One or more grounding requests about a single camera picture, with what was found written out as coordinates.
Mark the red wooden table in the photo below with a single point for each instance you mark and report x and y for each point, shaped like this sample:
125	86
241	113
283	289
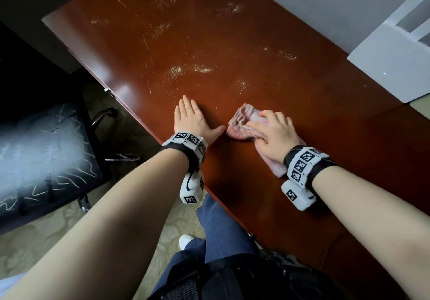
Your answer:
268	57

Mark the right wrist marker band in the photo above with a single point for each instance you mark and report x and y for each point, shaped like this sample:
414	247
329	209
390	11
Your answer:
307	165

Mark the pink cleaning cloth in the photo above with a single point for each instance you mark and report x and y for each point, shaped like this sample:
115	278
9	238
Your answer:
242	118

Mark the white router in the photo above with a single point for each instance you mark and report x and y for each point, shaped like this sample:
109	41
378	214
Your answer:
393	61

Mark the person's right forearm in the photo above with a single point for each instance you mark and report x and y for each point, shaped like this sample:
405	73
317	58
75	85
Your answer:
376	215

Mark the blue trousers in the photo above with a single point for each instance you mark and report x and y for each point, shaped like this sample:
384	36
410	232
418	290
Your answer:
221	229

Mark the beige box device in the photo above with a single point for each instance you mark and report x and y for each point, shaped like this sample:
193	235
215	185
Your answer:
422	106

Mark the person's right hand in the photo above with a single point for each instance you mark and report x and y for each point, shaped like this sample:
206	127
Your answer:
277	135

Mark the white shoe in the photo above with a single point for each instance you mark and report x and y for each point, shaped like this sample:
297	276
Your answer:
186	241

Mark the person's left hand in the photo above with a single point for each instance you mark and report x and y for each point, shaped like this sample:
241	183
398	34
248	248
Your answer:
189	118

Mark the white fabric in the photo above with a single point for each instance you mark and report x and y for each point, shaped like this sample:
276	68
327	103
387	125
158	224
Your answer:
8	282

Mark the black waist pack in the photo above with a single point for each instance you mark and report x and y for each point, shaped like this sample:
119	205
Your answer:
242	279

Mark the left wrist marker band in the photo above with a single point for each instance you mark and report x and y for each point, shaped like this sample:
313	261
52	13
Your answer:
188	145

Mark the black office chair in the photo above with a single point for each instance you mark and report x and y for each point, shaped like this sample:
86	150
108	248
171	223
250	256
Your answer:
40	152

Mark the wrist marker band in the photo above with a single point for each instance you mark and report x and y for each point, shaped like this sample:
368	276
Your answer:
188	145
307	165

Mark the person's left forearm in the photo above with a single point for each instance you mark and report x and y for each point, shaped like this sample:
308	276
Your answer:
111	229

